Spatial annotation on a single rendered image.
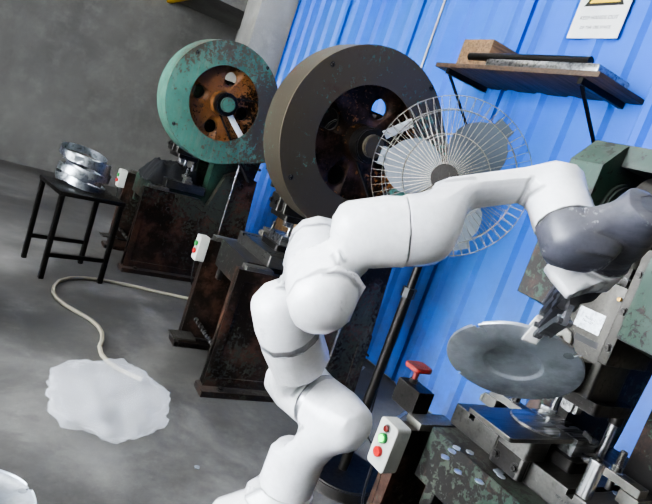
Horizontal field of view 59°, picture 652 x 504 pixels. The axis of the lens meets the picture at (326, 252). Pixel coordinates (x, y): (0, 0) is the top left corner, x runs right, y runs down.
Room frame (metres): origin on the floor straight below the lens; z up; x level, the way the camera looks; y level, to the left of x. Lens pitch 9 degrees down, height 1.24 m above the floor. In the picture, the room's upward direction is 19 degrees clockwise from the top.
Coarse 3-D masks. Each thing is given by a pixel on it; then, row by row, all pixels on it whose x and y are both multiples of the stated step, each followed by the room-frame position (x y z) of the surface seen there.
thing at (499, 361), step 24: (456, 336) 1.23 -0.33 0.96; (480, 336) 1.20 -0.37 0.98; (504, 336) 1.18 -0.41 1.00; (456, 360) 1.29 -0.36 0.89; (480, 360) 1.26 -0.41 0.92; (504, 360) 1.24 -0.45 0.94; (528, 360) 1.21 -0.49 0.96; (552, 360) 1.18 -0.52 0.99; (576, 360) 1.15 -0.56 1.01; (480, 384) 1.32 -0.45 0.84; (504, 384) 1.29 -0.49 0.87; (528, 384) 1.26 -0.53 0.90; (552, 384) 1.23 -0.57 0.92; (576, 384) 1.21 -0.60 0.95
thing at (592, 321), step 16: (624, 288) 1.36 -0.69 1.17; (592, 304) 1.41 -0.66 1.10; (608, 304) 1.37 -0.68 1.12; (576, 320) 1.42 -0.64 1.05; (592, 320) 1.39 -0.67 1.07; (608, 320) 1.36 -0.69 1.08; (560, 336) 1.42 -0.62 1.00; (576, 336) 1.41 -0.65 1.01; (592, 336) 1.38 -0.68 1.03; (576, 352) 1.40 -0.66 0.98; (592, 352) 1.37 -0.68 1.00; (592, 368) 1.35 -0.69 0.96; (608, 368) 1.35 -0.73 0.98; (592, 384) 1.34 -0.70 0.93; (608, 384) 1.37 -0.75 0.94; (608, 400) 1.38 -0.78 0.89
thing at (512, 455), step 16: (480, 416) 1.30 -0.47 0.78; (496, 416) 1.33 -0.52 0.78; (512, 416) 1.36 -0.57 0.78; (528, 416) 1.39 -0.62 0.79; (496, 432) 1.25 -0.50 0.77; (512, 432) 1.26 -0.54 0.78; (528, 432) 1.30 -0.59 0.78; (544, 432) 1.32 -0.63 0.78; (560, 432) 1.37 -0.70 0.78; (496, 448) 1.37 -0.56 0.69; (512, 448) 1.34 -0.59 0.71; (528, 448) 1.31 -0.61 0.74; (544, 448) 1.33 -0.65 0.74; (496, 464) 1.36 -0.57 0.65; (512, 464) 1.32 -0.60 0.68; (528, 464) 1.31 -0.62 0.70
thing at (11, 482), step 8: (0, 472) 1.30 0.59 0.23; (8, 472) 1.30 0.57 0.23; (0, 480) 1.28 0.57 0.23; (8, 480) 1.28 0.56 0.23; (16, 480) 1.29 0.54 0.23; (0, 488) 1.25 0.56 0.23; (8, 488) 1.26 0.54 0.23; (16, 488) 1.27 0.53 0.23; (0, 496) 1.22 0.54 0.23; (8, 496) 1.23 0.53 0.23; (16, 496) 1.24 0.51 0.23; (24, 496) 1.25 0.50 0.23; (32, 496) 1.26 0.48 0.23
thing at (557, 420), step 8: (544, 416) 1.45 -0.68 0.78; (552, 416) 1.48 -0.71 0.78; (560, 416) 1.50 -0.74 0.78; (560, 424) 1.43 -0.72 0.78; (568, 424) 1.47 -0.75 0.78; (568, 432) 1.39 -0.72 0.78; (576, 432) 1.41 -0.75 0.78; (576, 440) 1.36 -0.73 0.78; (584, 440) 1.38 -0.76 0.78; (560, 448) 1.38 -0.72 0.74; (568, 448) 1.37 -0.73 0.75; (576, 448) 1.36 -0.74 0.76; (584, 448) 1.38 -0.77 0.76; (592, 448) 1.40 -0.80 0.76; (576, 456) 1.37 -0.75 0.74
